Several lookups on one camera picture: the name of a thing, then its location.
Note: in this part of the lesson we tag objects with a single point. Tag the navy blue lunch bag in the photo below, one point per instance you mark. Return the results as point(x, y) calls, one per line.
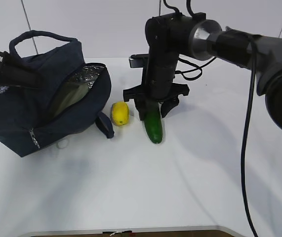
point(24, 124)

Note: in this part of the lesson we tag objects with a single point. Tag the yellow lemon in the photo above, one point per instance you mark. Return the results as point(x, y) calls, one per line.
point(120, 113)

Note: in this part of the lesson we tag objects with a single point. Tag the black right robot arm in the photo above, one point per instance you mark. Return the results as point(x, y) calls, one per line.
point(175, 34)

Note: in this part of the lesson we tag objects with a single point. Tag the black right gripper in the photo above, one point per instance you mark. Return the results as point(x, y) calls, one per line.
point(157, 84)

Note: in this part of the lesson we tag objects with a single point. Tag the green cucumber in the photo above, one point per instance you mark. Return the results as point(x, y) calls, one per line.
point(152, 122)

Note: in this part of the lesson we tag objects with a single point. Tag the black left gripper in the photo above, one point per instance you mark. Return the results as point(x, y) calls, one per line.
point(14, 73)

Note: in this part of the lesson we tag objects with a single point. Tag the glass container green lid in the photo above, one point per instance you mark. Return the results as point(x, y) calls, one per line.
point(69, 94)

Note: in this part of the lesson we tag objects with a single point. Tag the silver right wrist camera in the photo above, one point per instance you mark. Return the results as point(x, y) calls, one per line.
point(138, 60)

